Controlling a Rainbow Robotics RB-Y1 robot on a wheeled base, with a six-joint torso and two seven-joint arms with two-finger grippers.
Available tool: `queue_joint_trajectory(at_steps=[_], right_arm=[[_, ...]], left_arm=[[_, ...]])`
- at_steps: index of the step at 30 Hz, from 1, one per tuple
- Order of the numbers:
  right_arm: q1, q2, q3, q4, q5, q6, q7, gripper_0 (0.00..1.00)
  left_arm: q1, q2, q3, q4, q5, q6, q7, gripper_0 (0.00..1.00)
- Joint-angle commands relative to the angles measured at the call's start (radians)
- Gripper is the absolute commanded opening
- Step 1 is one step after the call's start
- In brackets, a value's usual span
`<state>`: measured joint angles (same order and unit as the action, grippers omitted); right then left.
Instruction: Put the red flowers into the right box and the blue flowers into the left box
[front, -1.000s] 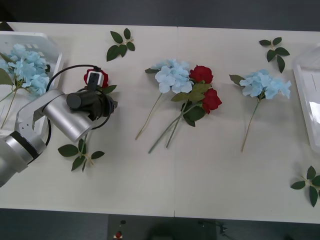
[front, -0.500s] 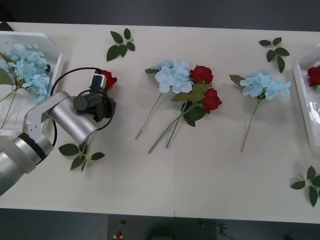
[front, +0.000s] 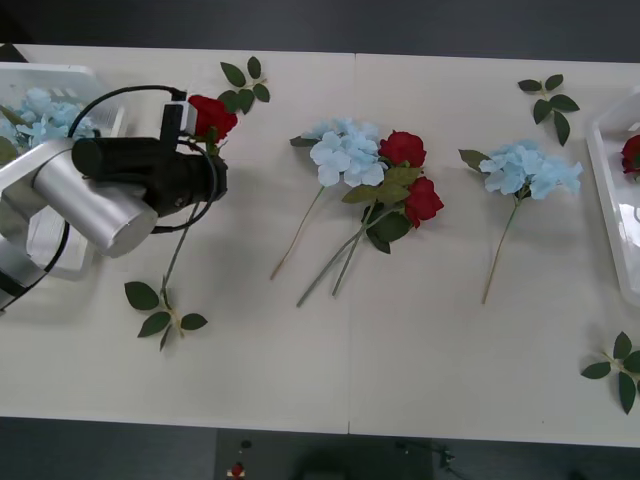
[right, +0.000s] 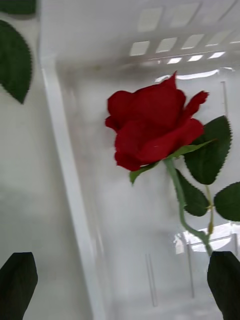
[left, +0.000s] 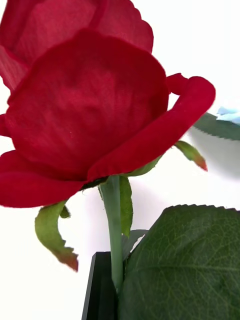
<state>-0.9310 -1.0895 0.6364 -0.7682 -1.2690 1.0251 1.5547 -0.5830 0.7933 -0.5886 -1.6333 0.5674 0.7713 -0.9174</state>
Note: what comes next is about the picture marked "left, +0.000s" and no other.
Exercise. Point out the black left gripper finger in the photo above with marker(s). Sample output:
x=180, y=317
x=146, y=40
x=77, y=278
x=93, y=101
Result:
x=100, y=295

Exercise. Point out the red rose with green stem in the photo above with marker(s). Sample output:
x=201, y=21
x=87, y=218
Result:
x=87, y=100

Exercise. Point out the pale blue flower with leaves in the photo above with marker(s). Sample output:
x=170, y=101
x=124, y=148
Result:
x=225, y=128

